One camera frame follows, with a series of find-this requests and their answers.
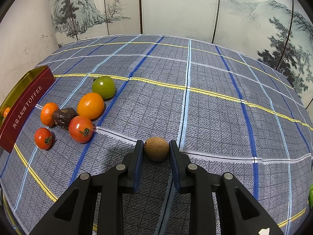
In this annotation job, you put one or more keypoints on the brown kiwi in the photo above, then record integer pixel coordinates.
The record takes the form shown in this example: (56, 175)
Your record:
(156, 149)

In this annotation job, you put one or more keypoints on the painted folding screen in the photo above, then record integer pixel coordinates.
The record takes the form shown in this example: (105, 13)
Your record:
(276, 32)

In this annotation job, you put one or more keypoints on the large mandarin orange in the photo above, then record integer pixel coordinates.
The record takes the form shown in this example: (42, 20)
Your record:
(6, 111)

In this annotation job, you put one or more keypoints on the blue plaid tablecloth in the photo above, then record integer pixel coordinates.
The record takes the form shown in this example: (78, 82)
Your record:
(226, 111)

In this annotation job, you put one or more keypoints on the red tomato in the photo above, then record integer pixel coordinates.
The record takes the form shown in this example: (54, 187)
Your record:
(81, 129)
(43, 138)

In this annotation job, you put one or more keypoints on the smooth orange tomato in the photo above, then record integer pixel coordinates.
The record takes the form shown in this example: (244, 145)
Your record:
(91, 106)

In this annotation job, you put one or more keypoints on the small mandarin orange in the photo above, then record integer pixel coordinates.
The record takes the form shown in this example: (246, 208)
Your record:
(47, 112)

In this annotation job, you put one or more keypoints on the red gold toffee tin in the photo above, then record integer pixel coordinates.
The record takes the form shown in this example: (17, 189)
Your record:
(22, 99)

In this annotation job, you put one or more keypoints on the dark wrinkled passion fruit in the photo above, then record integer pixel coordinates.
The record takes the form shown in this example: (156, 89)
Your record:
(63, 117)

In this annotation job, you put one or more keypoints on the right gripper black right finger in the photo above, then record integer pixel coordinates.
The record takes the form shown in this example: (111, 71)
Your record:
(218, 197)

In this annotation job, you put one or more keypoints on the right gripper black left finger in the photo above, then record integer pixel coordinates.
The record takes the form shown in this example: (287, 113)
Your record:
(73, 212)

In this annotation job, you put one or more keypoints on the small green tomato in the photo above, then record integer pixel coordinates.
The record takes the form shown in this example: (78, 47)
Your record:
(104, 86)

